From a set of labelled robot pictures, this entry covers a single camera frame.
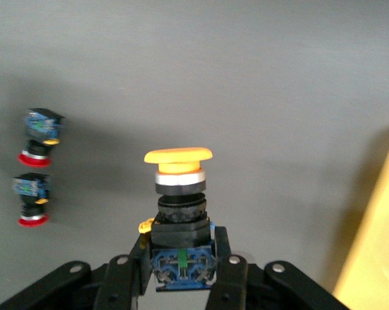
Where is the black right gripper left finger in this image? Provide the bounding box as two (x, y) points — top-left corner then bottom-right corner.
(0, 234), (154, 310)

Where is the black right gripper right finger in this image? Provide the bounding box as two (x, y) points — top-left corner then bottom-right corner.
(210, 226), (350, 310)

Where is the yellow mushroom push button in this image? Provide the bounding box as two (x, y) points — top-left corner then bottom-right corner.
(139, 147), (218, 292)

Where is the red mushroom push button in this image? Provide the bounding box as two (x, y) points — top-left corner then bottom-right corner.
(17, 108), (66, 168)
(12, 172), (50, 228)

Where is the yellow plastic tray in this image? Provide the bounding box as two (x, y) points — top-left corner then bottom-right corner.
(332, 132), (389, 310)

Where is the dark grey table mat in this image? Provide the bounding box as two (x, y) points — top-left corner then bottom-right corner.
(0, 0), (389, 310)

